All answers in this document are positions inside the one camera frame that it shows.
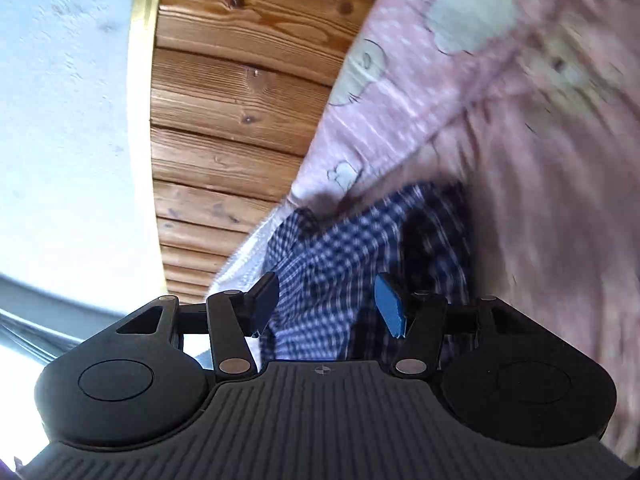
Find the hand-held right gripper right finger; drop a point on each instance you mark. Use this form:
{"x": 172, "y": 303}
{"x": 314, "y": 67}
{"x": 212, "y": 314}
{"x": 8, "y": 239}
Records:
{"x": 390, "y": 305}

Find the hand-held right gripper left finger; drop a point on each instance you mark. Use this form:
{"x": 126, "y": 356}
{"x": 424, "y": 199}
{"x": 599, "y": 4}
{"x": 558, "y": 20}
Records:
{"x": 262, "y": 302}

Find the navy plaid shirt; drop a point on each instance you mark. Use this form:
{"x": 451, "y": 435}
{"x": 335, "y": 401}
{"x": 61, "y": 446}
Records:
{"x": 340, "y": 270}

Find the pink bear print blanket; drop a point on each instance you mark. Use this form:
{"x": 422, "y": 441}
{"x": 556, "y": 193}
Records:
{"x": 550, "y": 210}

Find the wooden wall panelling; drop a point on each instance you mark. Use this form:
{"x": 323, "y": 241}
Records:
{"x": 225, "y": 110}

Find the metal window frame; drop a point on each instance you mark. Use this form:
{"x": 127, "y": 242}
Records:
{"x": 25, "y": 335}

